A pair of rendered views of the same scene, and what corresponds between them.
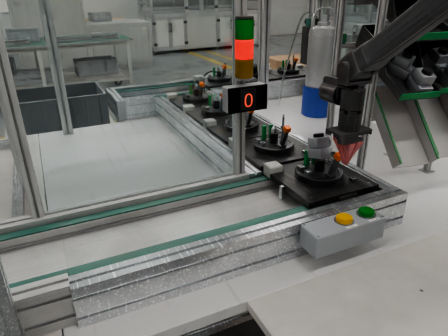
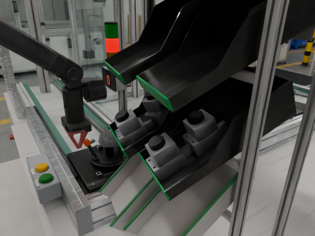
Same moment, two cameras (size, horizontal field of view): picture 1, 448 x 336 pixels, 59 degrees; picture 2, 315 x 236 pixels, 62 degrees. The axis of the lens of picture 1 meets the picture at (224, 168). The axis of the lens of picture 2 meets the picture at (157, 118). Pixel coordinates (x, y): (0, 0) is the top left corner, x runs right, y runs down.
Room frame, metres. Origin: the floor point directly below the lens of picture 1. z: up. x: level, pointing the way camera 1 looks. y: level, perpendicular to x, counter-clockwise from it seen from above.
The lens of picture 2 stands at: (1.11, -1.09, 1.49)
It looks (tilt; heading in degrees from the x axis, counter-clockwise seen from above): 24 degrees down; 81
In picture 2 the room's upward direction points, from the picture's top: 1 degrees clockwise
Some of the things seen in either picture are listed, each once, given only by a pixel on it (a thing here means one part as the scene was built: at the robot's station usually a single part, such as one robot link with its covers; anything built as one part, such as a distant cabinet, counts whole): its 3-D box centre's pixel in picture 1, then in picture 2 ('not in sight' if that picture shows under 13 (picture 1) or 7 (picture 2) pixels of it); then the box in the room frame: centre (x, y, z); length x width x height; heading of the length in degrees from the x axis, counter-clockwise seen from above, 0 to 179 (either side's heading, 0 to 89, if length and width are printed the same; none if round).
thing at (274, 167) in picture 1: (273, 169); not in sight; (1.11, -0.15, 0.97); 0.05 x 0.05 x 0.04; 25
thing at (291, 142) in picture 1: (273, 136); not in sight; (1.30, -0.17, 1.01); 0.24 x 0.24 x 0.13; 25
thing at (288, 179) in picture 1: (318, 179); (110, 161); (1.07, -0.28, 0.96); 0.24 x 0.24 x 0.02; 25
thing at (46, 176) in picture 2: (366, 213); (46, 179); (0.86, -0.36, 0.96); 0.04 x 0.04 x 0.02
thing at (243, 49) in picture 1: (244, 49); (112, 44); (1.09, -0.06, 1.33); 0.05 x 0.05 x 0.05
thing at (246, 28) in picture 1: (244, 29); (111, 31); (1.09, -0.06, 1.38); 0.05 x 0.05 x 0.05
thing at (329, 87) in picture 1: (342, 82); (84, 83); (1.01, -0.30, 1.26); 0.11 x 0.09 x 0.12; 26
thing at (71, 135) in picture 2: (343, 149); (76, 133); (0.97, -0.31, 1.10); 0.07 x 0.07 x 0.09; 25
